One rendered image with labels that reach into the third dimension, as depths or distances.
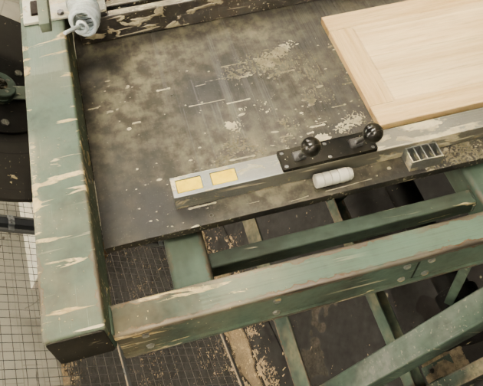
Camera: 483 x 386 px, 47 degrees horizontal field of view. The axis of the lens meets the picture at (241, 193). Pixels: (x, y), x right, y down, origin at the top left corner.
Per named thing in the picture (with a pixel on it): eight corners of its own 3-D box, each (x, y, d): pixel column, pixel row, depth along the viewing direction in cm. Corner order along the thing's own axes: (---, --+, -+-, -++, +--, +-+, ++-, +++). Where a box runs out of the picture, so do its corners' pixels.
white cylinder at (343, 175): (316, 191, 113) (353, 182, 114) (317, 183, 110) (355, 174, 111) (311, 180, 114) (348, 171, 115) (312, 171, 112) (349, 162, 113)
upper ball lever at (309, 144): (309, 164, 113) (326, 152, 99) (290, 168, 112) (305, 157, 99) (304, 145, 113) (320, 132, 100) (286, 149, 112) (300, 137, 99)
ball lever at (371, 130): (364, 151, 114) (389, 139, 101) (346, 155, 114) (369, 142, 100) (359, 133, 114) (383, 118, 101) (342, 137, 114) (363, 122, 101)
